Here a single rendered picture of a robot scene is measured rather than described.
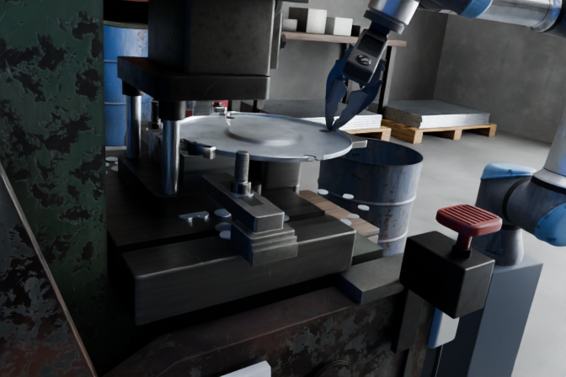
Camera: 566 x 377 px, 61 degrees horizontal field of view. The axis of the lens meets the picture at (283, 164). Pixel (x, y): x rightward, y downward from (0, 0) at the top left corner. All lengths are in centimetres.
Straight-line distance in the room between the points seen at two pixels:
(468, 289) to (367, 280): 13
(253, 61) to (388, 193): 127
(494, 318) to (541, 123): 435
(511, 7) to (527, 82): 453
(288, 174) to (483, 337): 74
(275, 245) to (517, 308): 93
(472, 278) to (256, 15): 43
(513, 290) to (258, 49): 91
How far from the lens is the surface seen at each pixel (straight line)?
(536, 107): 558
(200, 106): 70
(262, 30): 67
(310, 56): 493
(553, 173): 115
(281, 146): 73
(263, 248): 54
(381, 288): 67
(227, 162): 68
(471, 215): 63
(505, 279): 129
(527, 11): 115
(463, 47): 610
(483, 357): 139
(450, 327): 84
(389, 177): 184
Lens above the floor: 97
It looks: 17 degrees down
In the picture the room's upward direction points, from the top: 6 degrees clockwise
